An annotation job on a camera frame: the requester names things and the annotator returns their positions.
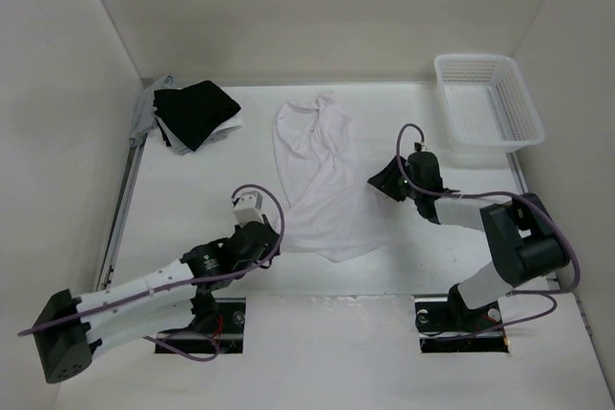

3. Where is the folded grey tank top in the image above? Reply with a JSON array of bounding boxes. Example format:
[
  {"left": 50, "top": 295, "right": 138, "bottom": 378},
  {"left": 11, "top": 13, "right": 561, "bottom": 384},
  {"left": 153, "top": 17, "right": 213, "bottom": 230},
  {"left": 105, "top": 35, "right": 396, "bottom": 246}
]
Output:
[{"left": 129, "top": 75, "right": 175, "bottom": 147}]

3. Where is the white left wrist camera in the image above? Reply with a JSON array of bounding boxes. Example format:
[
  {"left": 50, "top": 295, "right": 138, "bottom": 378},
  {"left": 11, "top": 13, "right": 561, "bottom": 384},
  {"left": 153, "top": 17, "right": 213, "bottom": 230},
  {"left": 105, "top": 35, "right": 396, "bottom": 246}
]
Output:
[{"left": 233, "top": 190, "right": 264, "bottom": 226}]

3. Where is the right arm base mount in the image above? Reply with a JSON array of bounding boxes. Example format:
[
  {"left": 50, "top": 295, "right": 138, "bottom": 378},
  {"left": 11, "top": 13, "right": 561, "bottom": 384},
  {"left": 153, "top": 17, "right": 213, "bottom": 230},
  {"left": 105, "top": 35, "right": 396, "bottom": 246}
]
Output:
[{"left": 414, "top": 291, "right": 509, "bottom": 353}]

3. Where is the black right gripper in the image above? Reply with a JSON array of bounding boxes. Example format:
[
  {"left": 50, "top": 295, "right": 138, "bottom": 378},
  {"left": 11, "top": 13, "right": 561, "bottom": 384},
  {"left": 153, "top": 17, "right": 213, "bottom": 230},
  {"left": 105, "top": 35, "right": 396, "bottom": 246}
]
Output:
[{"left": 366, "top": 155, "right": 422, "bottom": 202}]

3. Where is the white plastic basket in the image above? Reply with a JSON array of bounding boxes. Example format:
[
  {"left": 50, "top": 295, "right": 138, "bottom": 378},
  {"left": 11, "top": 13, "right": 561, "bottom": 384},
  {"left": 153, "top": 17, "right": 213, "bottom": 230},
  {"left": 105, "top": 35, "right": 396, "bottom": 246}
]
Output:
[{"left": 433, "top": 54, "right": 545, "bottom": 156}]

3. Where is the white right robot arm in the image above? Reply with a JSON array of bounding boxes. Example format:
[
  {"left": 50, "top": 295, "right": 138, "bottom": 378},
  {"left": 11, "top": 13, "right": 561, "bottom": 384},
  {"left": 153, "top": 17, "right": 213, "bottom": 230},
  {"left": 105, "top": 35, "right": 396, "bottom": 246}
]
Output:
[{"left": 368, "top": 151, "right": 578, "bottom": 332}]

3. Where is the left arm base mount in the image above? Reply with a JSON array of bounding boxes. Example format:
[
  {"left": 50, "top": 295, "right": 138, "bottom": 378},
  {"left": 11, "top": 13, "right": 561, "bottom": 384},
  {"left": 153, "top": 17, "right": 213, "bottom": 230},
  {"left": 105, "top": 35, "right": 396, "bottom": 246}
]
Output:
[{"left": 154, "top": 294, "right": 247, "bottom": 362}]

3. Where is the white tank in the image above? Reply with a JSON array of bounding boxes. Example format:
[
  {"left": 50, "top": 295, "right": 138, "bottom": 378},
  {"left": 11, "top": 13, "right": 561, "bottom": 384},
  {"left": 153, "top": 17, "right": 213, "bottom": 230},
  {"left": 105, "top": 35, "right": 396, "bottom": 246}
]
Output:
[
  {"left": 155, "top": 115, "right": 243, "bottom": 156},
  {"left": 273, "top": 91, "right": 387, "bottom": 263}
]

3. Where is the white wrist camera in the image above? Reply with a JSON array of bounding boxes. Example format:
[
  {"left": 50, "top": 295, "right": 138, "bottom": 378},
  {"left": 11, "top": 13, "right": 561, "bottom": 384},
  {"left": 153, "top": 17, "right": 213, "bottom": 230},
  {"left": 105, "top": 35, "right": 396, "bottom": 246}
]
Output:
[
  {"left": 414, "top": 142, "right": 429, "bottom": 154},
  {"left": 233, "top": 190, "right": 264, "bottom": 226}
]

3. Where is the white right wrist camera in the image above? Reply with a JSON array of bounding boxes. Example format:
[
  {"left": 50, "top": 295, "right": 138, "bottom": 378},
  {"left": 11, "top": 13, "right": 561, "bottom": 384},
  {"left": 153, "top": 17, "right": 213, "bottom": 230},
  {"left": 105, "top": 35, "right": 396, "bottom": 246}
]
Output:
[{"left": 414, "top": 142, "right": 429, "bottom": 154}]

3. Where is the folded black tank top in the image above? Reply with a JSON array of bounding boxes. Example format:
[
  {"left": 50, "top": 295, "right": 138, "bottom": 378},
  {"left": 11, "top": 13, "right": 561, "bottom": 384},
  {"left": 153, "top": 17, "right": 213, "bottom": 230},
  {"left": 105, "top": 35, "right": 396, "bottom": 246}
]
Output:
[{"left": 153, "top": 81, "right": 241, "bottom": 152}]

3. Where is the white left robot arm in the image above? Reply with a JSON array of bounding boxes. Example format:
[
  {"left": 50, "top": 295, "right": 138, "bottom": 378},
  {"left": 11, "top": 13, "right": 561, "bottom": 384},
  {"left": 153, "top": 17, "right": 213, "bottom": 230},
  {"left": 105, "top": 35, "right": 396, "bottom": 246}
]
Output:
[{"left": 32, "top": 220, "right": 283, "bottom": 384}]

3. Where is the folded white tank top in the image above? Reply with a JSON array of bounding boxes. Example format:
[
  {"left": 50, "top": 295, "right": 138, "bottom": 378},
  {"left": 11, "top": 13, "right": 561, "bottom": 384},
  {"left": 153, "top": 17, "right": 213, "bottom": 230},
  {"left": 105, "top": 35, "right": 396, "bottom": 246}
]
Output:
[{"left": 155, "top": 115, "right": 243, "bottom": 156}]

